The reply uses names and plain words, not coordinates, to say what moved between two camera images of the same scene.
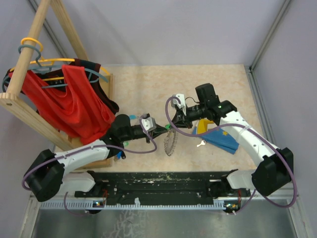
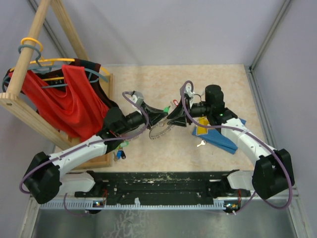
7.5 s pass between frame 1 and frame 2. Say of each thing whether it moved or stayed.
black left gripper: moved
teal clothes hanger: stayed
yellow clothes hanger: stayed
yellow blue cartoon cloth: stayed
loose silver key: stayed
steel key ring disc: moved
